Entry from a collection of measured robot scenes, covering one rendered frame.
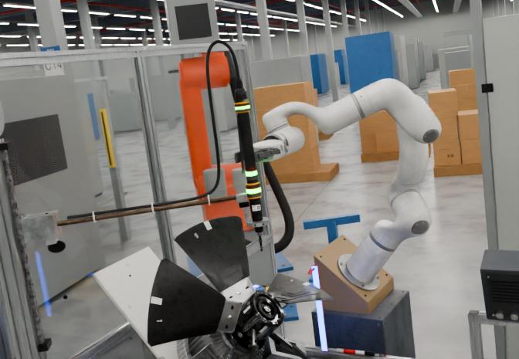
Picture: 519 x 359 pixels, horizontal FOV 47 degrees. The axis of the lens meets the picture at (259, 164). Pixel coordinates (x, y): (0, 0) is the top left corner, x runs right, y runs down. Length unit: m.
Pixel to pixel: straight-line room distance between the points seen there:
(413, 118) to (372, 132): 9.04
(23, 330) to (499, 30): 2.55
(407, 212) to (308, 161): 7.67
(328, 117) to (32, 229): 0.95
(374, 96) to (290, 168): 8.03
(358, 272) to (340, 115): 0.73
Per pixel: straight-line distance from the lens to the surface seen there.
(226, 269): 1.86
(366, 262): 2.38
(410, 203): 2.24
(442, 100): 9.18
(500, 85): 3.33
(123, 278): 1.94
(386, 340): 2.39
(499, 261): 1.97
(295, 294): 1.97
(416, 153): 2.12
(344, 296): 2.41
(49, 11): 8.58
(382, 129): 11.00
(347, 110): 1.93
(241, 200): 1.78
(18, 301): 1.89
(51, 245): 1.85
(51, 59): 2.18
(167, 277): 1.65
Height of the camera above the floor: 1.90
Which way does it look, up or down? 9 degrees down
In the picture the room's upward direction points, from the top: 8 degrees counter-clockwise
